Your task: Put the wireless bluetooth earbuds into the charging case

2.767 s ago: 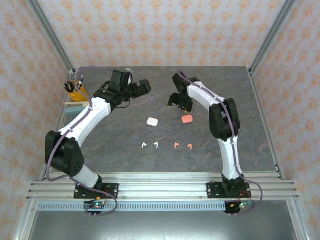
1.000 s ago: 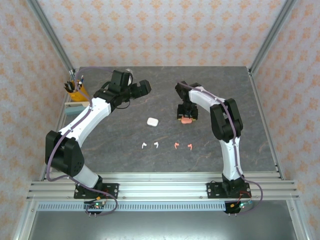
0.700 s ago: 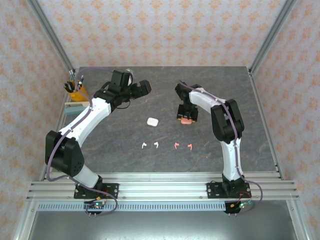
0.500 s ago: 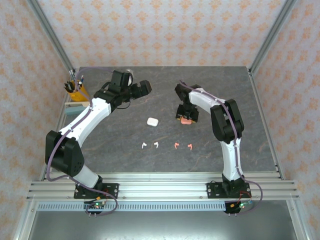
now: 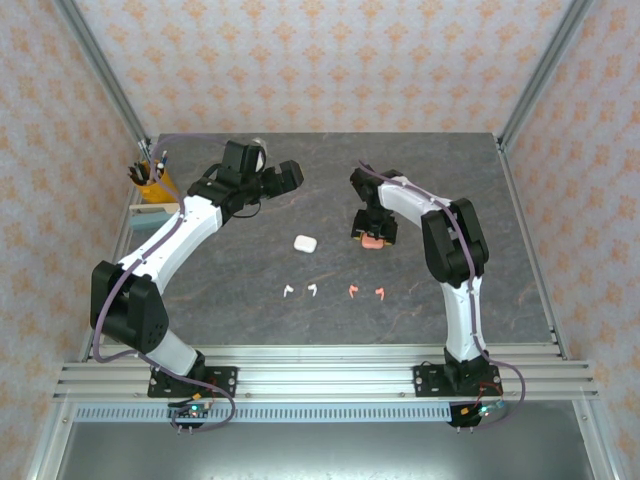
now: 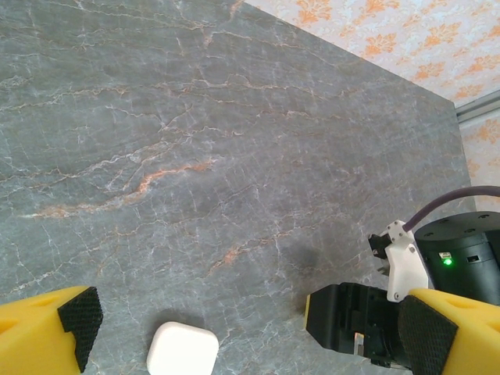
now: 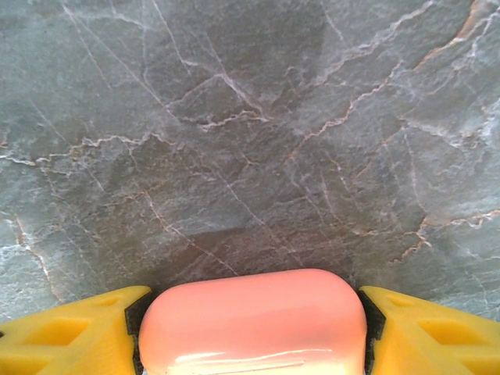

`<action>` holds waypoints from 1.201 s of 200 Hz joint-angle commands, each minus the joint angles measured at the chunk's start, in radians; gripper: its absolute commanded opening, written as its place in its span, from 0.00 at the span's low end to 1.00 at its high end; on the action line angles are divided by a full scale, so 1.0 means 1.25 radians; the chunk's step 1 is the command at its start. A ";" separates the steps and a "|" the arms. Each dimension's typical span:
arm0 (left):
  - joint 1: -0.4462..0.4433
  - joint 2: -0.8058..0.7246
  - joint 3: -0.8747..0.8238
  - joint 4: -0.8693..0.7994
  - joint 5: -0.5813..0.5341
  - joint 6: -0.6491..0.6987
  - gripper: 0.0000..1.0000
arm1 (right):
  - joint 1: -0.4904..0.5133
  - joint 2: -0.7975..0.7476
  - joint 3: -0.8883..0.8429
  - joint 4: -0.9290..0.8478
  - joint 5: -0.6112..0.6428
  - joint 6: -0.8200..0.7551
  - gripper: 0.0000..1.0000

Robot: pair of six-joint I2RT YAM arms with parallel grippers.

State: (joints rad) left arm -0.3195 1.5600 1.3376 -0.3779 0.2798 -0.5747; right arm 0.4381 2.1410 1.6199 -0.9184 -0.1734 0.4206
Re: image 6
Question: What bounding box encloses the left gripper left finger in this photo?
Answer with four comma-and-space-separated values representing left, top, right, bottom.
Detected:
0, 285, 105, 375

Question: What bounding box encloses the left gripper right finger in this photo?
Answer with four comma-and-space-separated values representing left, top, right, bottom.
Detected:
398, 287, 500, 375

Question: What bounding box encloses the white earbud charging case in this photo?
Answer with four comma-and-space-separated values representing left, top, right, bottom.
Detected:
146, 320, 220, 375

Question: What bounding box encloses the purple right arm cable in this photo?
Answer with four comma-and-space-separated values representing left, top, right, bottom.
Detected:
405, 186, 500, 232

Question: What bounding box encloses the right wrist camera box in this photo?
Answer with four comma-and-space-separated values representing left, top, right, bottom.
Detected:
369, 220, 430, 304

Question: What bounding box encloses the aluminium right corner post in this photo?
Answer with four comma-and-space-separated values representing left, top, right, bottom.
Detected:
455, 89, 500, 127

